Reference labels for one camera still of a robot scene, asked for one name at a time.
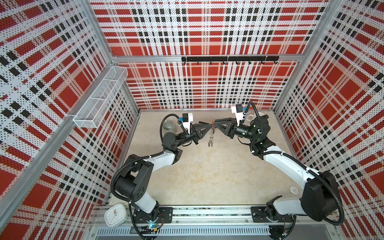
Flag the black wall hook rail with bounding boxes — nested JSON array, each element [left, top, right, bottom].
[[181, 56, 280, 63]]

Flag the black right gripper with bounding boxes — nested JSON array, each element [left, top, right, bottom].
[[213, 119, 257, 143]]

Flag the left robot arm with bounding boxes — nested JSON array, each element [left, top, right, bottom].
[[111, 113, 213, 222]]

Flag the white wire mesh basket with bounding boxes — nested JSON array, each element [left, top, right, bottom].
[[73, 66, 128, 129]]

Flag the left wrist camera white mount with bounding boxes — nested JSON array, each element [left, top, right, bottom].
[[178, 113, 194, 133]]

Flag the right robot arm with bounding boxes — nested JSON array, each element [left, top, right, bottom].
[[213, 102, 345, 226]]

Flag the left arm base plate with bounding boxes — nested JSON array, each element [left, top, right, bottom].
[[133, 207, 174, 224]]

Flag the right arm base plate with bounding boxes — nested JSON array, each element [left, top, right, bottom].
[[251, 206, 293, 224]]

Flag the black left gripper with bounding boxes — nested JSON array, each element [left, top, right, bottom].
[[175, 123, 212, 148]]

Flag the small white round disc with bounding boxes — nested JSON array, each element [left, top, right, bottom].
[[289, 186, 300, 195]]

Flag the grey ribbed round object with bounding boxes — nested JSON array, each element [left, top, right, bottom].
[[162, 120, 177, 135]]

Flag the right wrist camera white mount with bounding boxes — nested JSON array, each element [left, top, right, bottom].
[[231, 104, 246, 127]]

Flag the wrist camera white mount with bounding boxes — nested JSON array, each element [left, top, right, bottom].
[[178, 113, 194, 133], [231, 104, 246, 127]]

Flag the white timer device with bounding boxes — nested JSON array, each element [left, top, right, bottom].
[[104, 203, 128, 228]]

